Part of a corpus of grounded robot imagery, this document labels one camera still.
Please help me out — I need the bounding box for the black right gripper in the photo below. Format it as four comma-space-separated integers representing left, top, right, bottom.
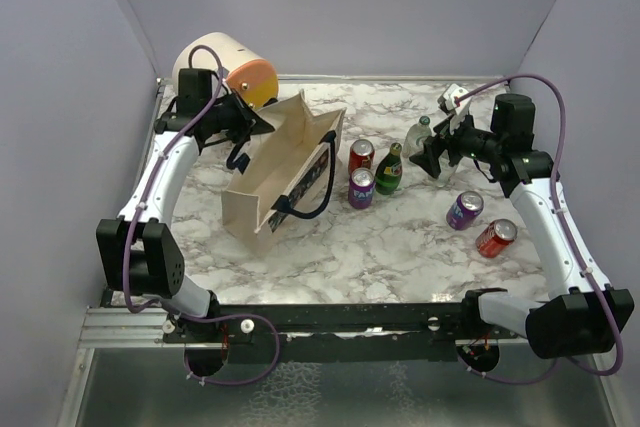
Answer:
410, 106, 503, 177

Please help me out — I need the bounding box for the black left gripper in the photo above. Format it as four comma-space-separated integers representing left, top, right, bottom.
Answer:
205, 88, 275, 145

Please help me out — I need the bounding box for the beige canvas tote bag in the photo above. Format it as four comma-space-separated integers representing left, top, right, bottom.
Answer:
221, 92, 346, 255

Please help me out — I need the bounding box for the red cola can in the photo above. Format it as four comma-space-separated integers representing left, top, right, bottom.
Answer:
348, 139, 375, 174
475, 219, 518, 258

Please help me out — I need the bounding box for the purple fanta can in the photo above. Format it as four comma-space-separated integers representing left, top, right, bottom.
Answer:
348, 168, 375, 209
446, 191, 484, 230

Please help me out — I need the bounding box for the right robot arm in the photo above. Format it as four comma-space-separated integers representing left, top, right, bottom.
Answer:
410, 85, 634, 359

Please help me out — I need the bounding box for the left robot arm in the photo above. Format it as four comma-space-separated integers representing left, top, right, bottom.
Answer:
96, 68, 274, 342

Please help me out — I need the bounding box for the clear Chang bottle far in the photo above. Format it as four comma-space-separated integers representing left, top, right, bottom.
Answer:
402, 115, 432, 158

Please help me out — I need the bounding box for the clear chang bottle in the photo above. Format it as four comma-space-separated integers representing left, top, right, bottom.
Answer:
434, 153, 458, 188
402, 115, 432, 158

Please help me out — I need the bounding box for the clear Chang bottle near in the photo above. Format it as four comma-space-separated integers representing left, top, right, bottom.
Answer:
434, 153, 458, 188

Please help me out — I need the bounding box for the white round drawer box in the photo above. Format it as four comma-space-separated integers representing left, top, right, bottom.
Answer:
172, 32, 279, 109

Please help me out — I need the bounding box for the green Perrier bottle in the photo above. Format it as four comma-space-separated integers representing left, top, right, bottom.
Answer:
375, 142, 403, 195

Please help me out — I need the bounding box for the purple Fanta can tilted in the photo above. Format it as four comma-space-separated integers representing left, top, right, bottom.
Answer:
446, 191, 484, 230

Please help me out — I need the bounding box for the red cola can lying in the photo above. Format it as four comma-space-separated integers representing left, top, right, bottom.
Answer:
475, 219, 518, 258

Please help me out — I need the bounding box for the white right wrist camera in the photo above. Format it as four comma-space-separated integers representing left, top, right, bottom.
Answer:
437, 83, 471, 126

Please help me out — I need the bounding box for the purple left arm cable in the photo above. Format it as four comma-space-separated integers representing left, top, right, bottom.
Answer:
121, 45, 281, 388

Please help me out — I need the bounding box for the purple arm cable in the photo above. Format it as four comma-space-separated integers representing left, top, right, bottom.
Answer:
453, 73, 625, 387
121, 45, 281, 388

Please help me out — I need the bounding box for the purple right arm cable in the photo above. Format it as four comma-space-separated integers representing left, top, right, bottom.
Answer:
453, 73, 625, 387

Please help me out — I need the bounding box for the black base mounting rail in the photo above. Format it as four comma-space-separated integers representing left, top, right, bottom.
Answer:
141, 302, 515, 365

